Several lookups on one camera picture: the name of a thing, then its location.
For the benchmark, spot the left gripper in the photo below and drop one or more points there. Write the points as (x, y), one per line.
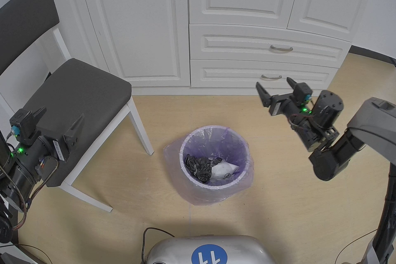
(40, 153)

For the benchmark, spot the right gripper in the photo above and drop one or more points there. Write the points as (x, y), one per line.
(281, 106)

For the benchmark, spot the white paper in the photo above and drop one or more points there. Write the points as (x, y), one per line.
(224, 170)

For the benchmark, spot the black plastic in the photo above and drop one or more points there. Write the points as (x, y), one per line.
(198, 167)

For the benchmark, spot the purple plastic bag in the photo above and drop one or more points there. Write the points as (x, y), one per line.
(185, 191)

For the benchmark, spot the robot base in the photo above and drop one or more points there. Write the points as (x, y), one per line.
(210, 250)

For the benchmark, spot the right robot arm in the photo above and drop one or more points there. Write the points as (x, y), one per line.
(331, 157)

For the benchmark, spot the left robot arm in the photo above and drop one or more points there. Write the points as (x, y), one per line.
(18, 182)

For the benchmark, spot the white trash bin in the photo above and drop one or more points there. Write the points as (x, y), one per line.
(216, 187)

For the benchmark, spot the grey cushioned white chair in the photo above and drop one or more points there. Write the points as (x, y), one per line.
(80, 92)

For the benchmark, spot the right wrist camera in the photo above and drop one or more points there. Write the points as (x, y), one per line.
(301, 91)

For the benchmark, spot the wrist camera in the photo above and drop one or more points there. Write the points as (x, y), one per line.
(23, 125)
(301, 91)

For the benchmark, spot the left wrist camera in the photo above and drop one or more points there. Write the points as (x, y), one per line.
(23, 125)

